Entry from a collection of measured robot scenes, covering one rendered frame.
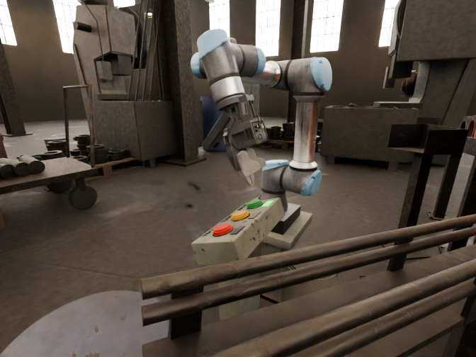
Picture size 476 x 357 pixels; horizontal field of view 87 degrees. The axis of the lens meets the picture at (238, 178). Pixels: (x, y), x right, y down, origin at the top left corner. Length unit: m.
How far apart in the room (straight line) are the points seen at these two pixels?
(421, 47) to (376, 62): 7.50
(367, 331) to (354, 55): 11.19
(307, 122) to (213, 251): 0.67
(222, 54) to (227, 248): 0.41
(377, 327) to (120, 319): 0.52
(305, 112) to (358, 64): 10.27
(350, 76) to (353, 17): 2.01
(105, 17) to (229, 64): 5.12
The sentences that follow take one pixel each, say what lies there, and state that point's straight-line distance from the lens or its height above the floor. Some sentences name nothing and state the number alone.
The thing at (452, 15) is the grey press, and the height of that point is 1.68.
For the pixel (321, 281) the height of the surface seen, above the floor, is 0.51.
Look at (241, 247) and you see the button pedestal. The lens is 0.49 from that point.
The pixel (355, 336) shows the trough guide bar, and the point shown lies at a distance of 0.19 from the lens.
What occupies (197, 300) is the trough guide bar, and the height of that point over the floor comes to 0.73.
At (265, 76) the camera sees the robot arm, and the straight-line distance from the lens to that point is 0.96.
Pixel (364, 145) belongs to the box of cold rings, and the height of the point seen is 0.29.
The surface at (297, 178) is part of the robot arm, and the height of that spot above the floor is 0.55.
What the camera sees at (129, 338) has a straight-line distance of 0.60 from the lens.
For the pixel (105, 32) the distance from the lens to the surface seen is 5.67.
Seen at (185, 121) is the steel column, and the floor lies 0.57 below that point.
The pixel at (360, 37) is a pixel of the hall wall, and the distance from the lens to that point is 11.40.
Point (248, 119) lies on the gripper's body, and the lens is 0.58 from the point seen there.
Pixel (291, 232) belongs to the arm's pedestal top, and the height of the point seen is 0.30.
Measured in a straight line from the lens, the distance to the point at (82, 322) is 0.67.
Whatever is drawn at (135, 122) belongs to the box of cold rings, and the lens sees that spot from 3.25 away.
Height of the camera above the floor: 0.86
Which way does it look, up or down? 18 degrees down
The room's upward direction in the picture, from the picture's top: straight up
